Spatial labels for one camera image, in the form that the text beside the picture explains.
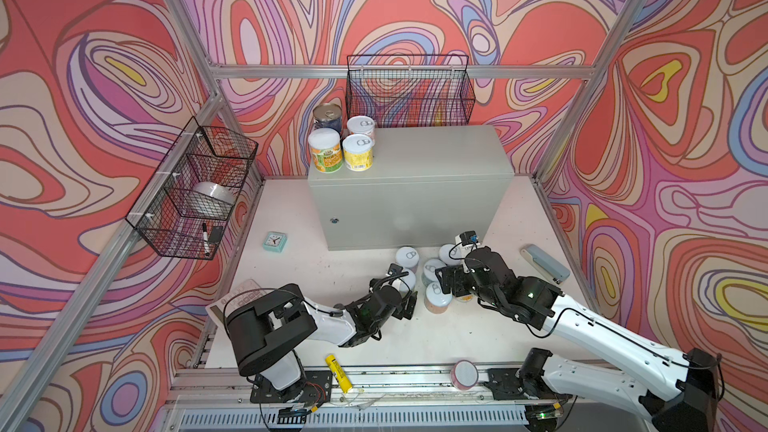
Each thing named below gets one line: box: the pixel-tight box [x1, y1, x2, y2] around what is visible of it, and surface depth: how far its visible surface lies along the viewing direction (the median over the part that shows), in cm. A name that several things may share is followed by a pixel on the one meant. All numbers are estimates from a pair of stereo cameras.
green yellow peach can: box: [308, 127, 343, 174], surface depth 72 cm
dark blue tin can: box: [313, 103, 342, 133], surface depth 74 cm
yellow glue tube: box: [325, 354, 353, 394], surface depth 76 cm
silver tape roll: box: [193, 181, 238, 205], surface depth 75 cm
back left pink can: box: [396, 246, 419, 274], surface depth 93 cm
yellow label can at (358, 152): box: [342, 133, 373, 172], surface depth 74 cm
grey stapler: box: [520, 244, 571, 285], surface depth 93 cm
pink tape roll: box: [451, 359, 479, 391], surface depth 72 cm
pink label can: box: [347, 115, 375, 139], surface depth 78 cm
